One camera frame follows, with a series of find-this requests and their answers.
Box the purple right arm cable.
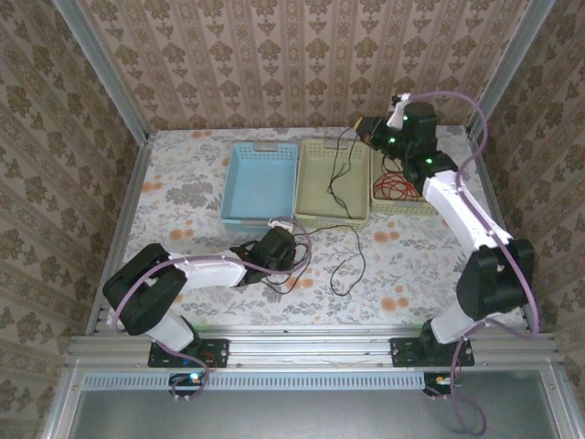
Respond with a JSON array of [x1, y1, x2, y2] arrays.
[[406, 91, 543, 436]]

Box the aluminium mounting rail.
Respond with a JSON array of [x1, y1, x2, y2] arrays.
[[68, 333, 557, 370]]

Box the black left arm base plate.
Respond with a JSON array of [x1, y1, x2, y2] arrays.
[[148, 338, 230, 369]]

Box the grey slotted cable duct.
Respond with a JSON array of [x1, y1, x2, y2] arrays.
[[83, 370, 425, 391]]

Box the thin black cable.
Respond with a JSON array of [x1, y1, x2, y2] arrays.
[[262, 125, 367, 298]]

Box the narrow cream plastic basket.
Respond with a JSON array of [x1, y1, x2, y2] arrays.
[[368, 148, 440, 217]]

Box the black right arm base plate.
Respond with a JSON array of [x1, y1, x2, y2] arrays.
[[390, 337, 475, 369]]

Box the aluminium table side rail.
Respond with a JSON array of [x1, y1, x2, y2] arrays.
[[464, 127, 557, 339], [85, 136, 154, 337]]

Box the aluminium lower frame bar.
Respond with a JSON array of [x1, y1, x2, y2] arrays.
[[541, 365, 585, 439], [43, 365, 86, 439]]

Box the floral tablecloth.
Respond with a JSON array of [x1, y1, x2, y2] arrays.
[[105, 126, 509, 327]]

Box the wide cream plastic basket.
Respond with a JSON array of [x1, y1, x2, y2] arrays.
[[293, 139, 371, 229]]

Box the thin red cable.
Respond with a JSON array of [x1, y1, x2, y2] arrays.
[[372, 171, 420, 202]]

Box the aluminium corner post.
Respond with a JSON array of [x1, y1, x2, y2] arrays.
[[50, 0, 152, 144], [465, 0, 557, 138]]

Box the blue plastic basket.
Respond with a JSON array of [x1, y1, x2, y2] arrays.
[[220, 141, 299, 233]]

